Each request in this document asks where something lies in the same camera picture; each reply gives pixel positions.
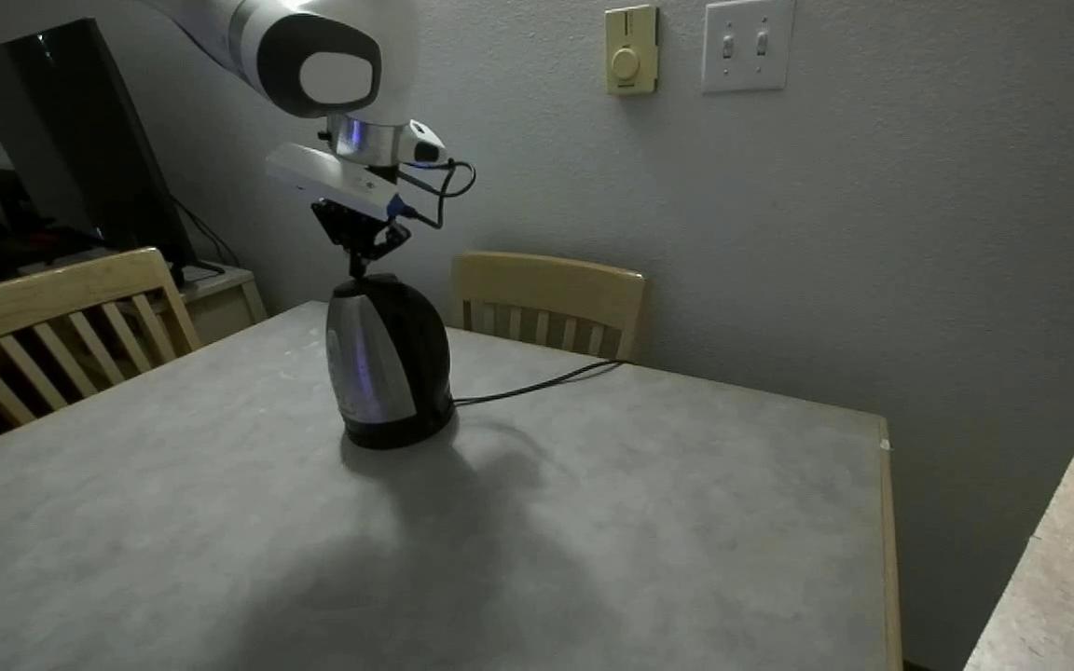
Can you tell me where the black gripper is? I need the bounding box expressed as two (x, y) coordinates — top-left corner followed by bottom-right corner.
(309, 197), (416, 282)

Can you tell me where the stainless steel electric kettle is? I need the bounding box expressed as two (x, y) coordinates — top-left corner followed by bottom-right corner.
(320, 274), (458, 453)

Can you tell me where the light wooden slat-back chair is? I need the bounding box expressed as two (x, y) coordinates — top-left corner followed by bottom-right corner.
(0, 244), (201, 428)
(452, 248), (652, 367)

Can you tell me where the grey speckled countertop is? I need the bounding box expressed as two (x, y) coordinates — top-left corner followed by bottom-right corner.
(961, 344), (1074, 671)

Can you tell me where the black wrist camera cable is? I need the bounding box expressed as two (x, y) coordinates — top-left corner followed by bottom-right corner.
(388, 158), (482, 235)

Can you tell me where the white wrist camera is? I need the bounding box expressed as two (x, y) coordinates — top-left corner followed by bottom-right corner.
(329, 116), (452, 173)

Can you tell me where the black kettle power cord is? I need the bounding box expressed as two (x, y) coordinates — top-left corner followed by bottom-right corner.
(452, 354), (628, 409)

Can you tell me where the white double light switch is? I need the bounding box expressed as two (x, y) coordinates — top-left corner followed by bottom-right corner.
(699, 0), (799, 98)

